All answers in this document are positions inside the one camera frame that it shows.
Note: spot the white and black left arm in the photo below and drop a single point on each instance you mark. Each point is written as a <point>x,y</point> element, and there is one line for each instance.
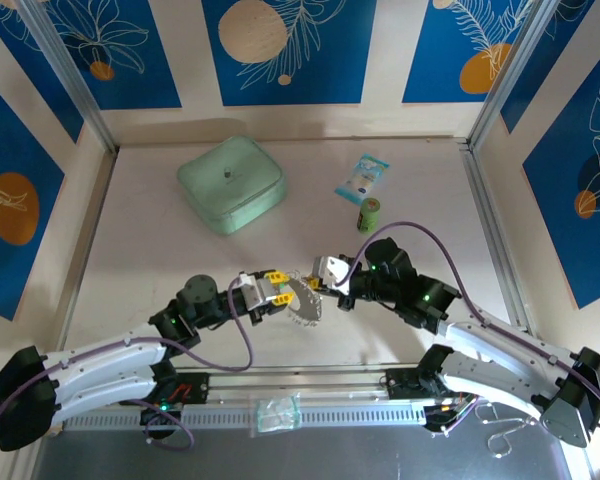
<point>105,352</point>

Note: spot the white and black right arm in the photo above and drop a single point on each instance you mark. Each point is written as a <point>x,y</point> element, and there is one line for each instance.
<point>505,345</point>

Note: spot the green cylindrical canister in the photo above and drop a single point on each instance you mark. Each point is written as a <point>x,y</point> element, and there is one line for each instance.
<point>369,215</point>

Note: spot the mint green zip pouch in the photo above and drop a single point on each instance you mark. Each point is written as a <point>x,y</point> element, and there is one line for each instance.
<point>230,185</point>

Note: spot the blue wet wipes packet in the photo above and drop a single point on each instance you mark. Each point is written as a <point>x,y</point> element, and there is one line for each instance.
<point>362,175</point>

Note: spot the clear plastic parts bag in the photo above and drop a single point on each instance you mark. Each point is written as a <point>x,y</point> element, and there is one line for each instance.
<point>275,415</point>

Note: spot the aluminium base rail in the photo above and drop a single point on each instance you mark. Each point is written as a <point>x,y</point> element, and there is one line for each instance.
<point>300,382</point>

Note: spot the aluminium table edge rail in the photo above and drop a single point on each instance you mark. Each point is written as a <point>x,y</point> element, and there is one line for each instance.
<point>91,250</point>
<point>495,225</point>

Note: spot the aluminium frame post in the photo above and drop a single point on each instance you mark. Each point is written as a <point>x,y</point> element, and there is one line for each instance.
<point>512,75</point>
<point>70,75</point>

